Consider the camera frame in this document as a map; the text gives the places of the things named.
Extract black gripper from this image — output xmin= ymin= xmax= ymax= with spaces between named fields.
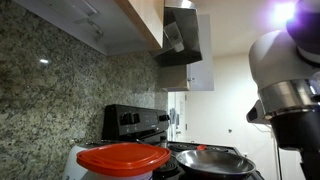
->
xmin=269 ymin=106 xmax=320 ymax=180

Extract orange plastic lid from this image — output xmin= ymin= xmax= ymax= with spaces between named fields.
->
xmin=76 ymin=142 xmax=172 ymax=178

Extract steel frying pan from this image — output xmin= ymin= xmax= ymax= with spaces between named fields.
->
xmin=175 ymin=149 xmax=257 ymax=178

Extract white room door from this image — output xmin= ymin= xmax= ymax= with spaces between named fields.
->
xmin=168 ymin=92 xmax=188 ymax=141

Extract bright ceiling light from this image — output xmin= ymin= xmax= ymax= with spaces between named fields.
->
xmin=271 ymin=1 xmax=298 ymax=24

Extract steel range hood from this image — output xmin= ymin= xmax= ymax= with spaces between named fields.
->
xmin=148 ymin=0 xmax=203 ymax=67

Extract black electric stove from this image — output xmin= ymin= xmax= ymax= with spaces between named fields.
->
xmin=101 ymin=104 xmax=266 ymax=180

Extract wood upper cabinet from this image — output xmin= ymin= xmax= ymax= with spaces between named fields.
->
xmin=13 ymin=0 xmax=165 ymax=57

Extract clear plastic container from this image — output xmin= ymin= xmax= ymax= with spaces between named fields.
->
xmin=81 ymin=169 xmax=154 ymax=180

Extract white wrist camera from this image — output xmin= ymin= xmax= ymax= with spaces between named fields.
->
xmin=245 ymin=99 xmax=273 ymax=126

